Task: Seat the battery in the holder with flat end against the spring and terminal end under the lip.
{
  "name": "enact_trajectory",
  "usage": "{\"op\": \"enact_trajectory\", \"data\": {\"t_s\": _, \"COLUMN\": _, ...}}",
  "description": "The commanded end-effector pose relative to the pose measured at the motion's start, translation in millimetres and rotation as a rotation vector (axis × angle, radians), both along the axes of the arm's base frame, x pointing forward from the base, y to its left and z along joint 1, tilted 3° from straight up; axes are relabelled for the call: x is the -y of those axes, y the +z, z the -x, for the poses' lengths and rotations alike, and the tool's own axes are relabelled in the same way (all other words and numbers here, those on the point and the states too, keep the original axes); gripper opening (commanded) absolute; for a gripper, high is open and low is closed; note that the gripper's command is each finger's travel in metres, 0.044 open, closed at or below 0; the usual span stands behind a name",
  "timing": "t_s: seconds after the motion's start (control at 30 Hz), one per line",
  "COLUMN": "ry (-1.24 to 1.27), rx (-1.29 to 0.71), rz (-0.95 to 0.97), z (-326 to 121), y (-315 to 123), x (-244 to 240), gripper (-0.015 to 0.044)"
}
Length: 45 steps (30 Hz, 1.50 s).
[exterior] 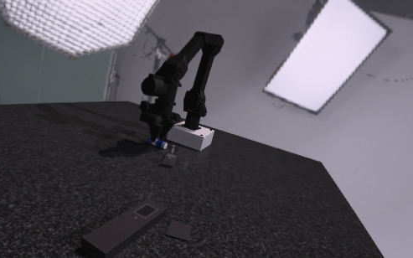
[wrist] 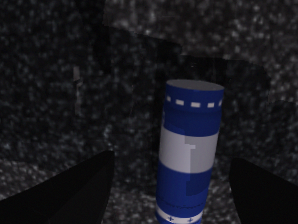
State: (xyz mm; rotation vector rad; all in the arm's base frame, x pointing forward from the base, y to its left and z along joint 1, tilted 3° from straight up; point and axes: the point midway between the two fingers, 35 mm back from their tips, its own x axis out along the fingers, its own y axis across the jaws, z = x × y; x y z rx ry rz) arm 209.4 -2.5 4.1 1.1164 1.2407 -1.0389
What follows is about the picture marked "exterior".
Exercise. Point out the blue and white battery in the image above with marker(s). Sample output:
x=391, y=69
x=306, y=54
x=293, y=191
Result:
x=157, y=143

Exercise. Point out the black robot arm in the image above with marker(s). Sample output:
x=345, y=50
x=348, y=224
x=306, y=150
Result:
x=165, y=81

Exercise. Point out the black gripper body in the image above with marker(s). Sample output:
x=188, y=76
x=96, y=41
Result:
x=163, y=112

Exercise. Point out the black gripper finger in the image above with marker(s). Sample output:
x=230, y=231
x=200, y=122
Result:
x=155, y=131
x=166, y=127

